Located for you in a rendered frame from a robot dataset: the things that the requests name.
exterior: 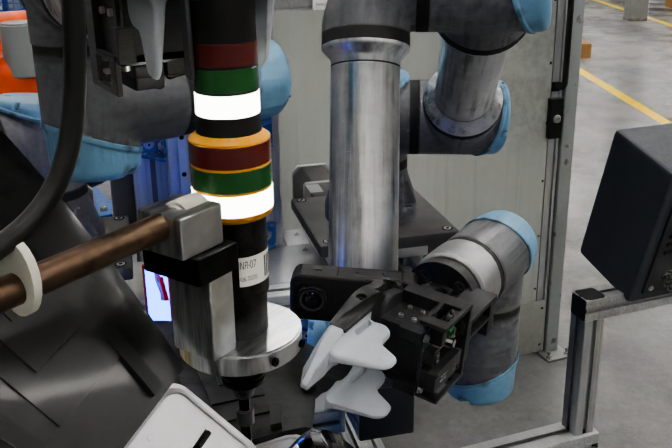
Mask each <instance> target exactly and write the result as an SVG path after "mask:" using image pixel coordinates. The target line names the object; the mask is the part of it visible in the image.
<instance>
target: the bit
mask: <svg viewBox="0 0 672 448"><path fill-rule="evenodd" d="M236 416H237V424H238V425H239V426H240V428H241V433H242V434H243V435H244V436H245V437H246V438H248V439H249V440H250V441H251V442H252V429H251V425H253V424H254V422H255V417H254V407H253V406H252V405H250V398H249V399H246V400H240V399H239V406H238V407H237V408H236Z"/></svg>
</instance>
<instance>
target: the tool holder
mask: <svg viewBox="0 0 672 448"><path fill-rule="evenodd" d="M182 196H185V194H180V193H178V194H176V195H173V196H171V197H168V198H166V199H163V200H160V201H158V202H155V203H153V204H150V205H148V206H145V207H143V208H140V209H139V210H138V218H139V220H141V219H144V218H146V217H149V216H151V215H154V214H158V213H160V214H161V215H162V216H163V217H164V219H165V220H166V222H167V224H168V226H169V237H168V239H167V240H165V241H163V242H161V243H159V244H157V245H154V246H152V247H150V248H148V249H145V250H143V261H144V269H145V270H146V271H148V272H152V273H155V274H158V275H161V276H164V277H167V278H169V282H170V294H171V306H172V317H173V329H174V341H175V346H176V347H177V348H179V349H180V355H181V357H182V359H183V360H184V361H185V362H186V363H187V364H188V365H190V366H191V367H193V368H194V369H196V370H199V371H201V372H204V373H207V374H211V375H216V376H225V377H241V376H251V375H257V374H261V373H265V372H268V371H271V370H274V369H276V368H279V367H281V366H283V365H284V364H286V363H288V362H289V361H290V360H292V359H293V358H294V357H295V356H296V355H297V354H298V352H299V351H300V349H301V348H303V347H304V346H305V340H304V339H302V326H301V321H300V319H299V318H298V317H297V315H296V314H295V313H293V312H292V311H290V310H289V309H287V308H285V307H283V306H280V305H278V304H274V303H270V302H267V306H268V329H267V330H266V331H265V332H264V333H263V334H262V335H260V336H258V337H255V338H252V339H248V340H240V341H236V334H235V317H234V300H233V283H232V271H233V270H235V269H237V268H238V266H239V263H238V245H237V242H234V241H231V240H227V239H223V226H222V210H221V204H220V203H218V202H214V201H210V200H208V201H206V202H203V203H201V204H199V205H196V206H194V207H191V208H189V209H187V210H185V209H179V210H177V209H173V208H169V207H168V206H169V205H165V204H166V203H168V202H170V201H172V200H175V199H177V198H180V197H182Z"/></svg>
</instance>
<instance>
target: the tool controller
mask: <svg viewBox="0 0 672 448"><path fill-rule="evenodd" d="M581 253H582V255H583V256H584V257H585V258H586V259H587V260H588V261H589V262H590V263H591V264H592V265H593V266H594V267H595V268H596V269H597V270H598V271H599V272H600V273H601V274H602V275H603V276H604V277H605V278H606V279H607V280H608V282H609V283H610V284H611V285H612V286H614V287H615V288H616V290H619V291H621V292H622V293H624V298H625V299H626V300H627V301H636V300H641V299H646V298H651V297H655V296H660V295H665V294H670V293H672V123H666V124H658V125H650V126H642V127H634V128H627V129H619V130H617V131H616V132H615V134H614V138H613V141H612V145H611V148H610V151H609V155H608V158H607V161H606V165H605V168H604V172H603V175H602V178H601V182H600V185H599V188H598V192H597V195H596V199H595V202H594V205H593V209H592V212H591V215H590V219H589V222H588V226H587V229H586V232H585V236H584V239H583V242H582V246H581Z"/></svg>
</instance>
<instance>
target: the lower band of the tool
mask: <svg viewBox="0 0 672 448"><path fill-rule="evenodd" d="M269 138H270V132H269V131H268V130H266V129H264V128H263V127H262V130H261V131H260V132H259V133H257V134H254V135H251V136H246V137H240V138H228V139H218V138H208V137H203V136H200V135H198V134H197V133H196V130H195V131H194V132H193V133H191V134H190V135H189V136H188V141H189V142H190V143H191V144H193V145H196V146H199V147H204V148H214V149H232V148H242V147H249V146H254V145H257V144H261V143H263V142H265V141H267V140H268V139H269ZM270 162H271V160H270V161H269V162H267V163H266V164H263V165H261V166H258V167H254V168H250V169H244V170H235V171H213V170H206V169H201V168H198V167H195V166H193V165H192V164H191V163H190V165H191V166H192V167H193V168H194V169H197V170H199V171H203V172H210V173H240V172H247V171H252V170H256V169H259V168H262V167H264V166H266V165H268V164H269V163H270ZM271 185H272V183H271V184H270V185H269V186H268V187H266V188H264V189H261V190H259V191H255V192H251V193H246V194H238V195H214V194H207V193H203V192H200V191H197V190H195V189H194V188H193V187H192V189H193V190H194V191H195V192H197V193H199V194H202V195H205V196H211V197H242V196H248V195H253V194H257V193H260V192H262V191H265V190H267V189H268V188H269V187H271ZM272 210H273V206H272V207H271V208H270V209H269V210H267V211H265V212H263V213H261V214H258V215H254V216H250V217H244V218H235V219H222V225H237V224H245V223H250V222H254V221H257V220H260V219H262V218H264V217H265V216H267V215H268V214H269V213H270V212H271V211H272Z"/></svg>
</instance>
